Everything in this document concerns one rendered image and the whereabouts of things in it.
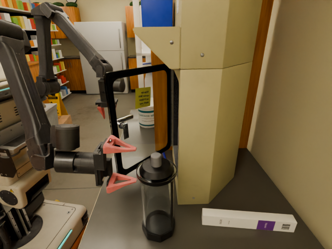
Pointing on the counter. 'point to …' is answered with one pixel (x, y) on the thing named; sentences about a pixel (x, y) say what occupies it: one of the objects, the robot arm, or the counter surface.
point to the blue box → (156, 13)
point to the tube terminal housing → (212, 91)
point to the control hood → (162, 43)
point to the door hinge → (172, 108)
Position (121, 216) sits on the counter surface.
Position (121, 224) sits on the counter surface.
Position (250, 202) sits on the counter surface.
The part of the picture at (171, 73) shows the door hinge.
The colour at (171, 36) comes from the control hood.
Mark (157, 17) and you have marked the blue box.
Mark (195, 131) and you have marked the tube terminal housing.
